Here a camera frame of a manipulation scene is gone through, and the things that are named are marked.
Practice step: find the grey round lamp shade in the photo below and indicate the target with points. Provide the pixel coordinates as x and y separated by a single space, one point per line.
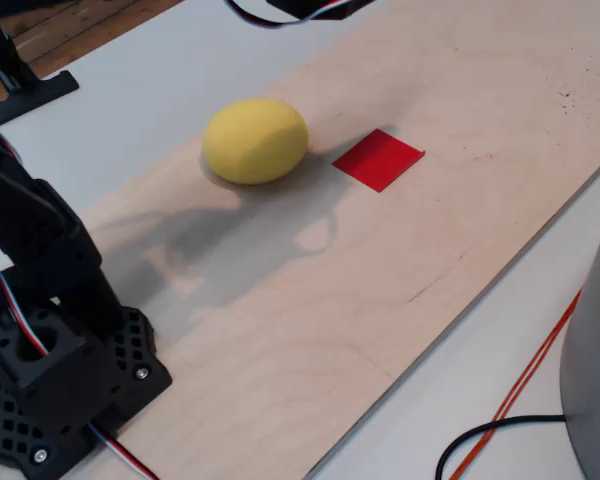
595 375

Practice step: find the light plywood board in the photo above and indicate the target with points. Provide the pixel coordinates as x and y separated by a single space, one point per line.
330 300

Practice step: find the yellow round foam sponge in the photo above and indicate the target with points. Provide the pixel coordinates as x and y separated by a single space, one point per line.
255 142

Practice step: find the black clamp stand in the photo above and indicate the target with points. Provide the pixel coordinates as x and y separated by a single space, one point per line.
25 95

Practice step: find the red square sheet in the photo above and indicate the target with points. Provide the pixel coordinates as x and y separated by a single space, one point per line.
377 160

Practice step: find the black lattice robot base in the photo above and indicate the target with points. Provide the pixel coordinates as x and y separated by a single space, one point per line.
70 370

